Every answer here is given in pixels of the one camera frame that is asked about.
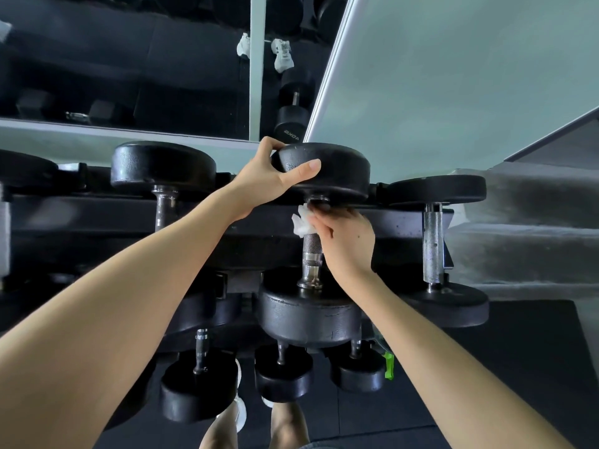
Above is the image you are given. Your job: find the person's right hand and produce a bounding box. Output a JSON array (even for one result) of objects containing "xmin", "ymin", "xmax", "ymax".
[{"xmin": 306, "ymin": 205, "xmax": 377, "ymax": 288}]

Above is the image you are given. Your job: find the large black dumbbell stepped handle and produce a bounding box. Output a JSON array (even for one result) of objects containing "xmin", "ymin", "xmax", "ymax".
[{"xmin": 110, "ymin": 141, "xmax": 244, "ymax": 337}]

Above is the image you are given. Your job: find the person's right leg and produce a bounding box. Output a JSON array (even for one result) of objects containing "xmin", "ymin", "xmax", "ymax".
[{"xmin": 269, "ymin": 402, "xmax": 309, "ymax": 449}]

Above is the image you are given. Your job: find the black dumbbell thick chrome handle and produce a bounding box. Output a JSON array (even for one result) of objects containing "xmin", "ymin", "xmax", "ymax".
[{"xmin": 0, "ymin": 150, "xmax": 59, "ymax": 295}]

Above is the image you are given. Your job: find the person's left white sneaker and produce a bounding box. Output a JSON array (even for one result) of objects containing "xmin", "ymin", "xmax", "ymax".
[{"xmin": 232, "ymin": 359, "xmax": 248, "ymax": 433}]

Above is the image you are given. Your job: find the white wet wipe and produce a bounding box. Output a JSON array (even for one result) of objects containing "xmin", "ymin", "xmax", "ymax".
[{"xmin": 291, "ymin": 203, "xmax": 328, "ymax": 238}]

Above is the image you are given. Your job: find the small end dumbbell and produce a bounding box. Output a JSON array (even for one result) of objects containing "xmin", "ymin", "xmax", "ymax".
[{"xmin": 387, "ymin": 175, "xmax": 490, "ymax": 329}]

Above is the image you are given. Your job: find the person's left hand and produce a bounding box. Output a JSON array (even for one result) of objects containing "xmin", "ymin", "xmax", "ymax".
[{"xmin": 229, "ymin": 137, "xmax": 323, "ymax": 223}]

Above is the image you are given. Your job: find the person's left forearm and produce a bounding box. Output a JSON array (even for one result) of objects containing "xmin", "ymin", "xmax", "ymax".
[{"xmin": 0, "ymin": 186, "xmax": 244, "ymax": 449}]

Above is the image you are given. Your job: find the black dumbbell rack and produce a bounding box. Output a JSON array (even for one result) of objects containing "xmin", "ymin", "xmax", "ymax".
[{"xmin": 0, "ymin": 163, "xmax": 455, "ymax": 356}]

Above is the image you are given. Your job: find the row dumbbell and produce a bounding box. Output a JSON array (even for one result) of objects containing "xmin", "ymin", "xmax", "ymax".
[{"xmin": 256, "ymin": 142, "xmax": 371, "ymax": 350}]

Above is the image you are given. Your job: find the person's right forearm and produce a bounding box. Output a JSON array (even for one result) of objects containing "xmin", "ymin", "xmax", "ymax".
[{"xmin": 344, "ymin": 271, "xmax": 574, "ymax": 449}]

